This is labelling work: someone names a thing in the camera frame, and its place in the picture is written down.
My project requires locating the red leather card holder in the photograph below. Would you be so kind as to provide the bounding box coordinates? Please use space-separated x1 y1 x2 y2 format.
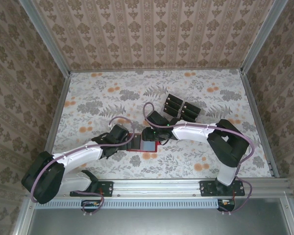
125 133 160 153

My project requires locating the black credit card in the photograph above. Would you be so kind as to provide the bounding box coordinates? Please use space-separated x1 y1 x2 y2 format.
163 104 181 116
182 107 200 118
165 99 183 111
180 112 198 123
168 94 185 105
184 101 202 113

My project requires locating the clear acrylic card stand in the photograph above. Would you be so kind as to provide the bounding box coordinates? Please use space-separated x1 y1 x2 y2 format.
161 93 203 124

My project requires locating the black controller board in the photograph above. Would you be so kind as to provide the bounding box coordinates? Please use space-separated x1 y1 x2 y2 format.
80 199 105 213
217 198 236 212

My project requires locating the grey metal sheet panel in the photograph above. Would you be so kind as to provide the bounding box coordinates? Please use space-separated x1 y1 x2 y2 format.
29 208 289 235

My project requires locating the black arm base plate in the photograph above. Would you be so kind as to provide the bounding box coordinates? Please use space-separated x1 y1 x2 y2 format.
199 180 245 197
70 180 113 197

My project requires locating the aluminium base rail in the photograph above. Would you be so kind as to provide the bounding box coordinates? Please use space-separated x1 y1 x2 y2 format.
25 178 291 196

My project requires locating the slotted light blue cable duct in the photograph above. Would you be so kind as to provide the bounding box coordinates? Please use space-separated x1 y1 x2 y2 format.
35 198 220 209

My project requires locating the aluminium table side rail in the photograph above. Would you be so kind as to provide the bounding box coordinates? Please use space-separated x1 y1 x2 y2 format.
239 70 280 179
43 72 72 154

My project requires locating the aluminium corner post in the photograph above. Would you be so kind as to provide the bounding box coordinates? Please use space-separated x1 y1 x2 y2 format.
18 0 72 78
239 0 287 75

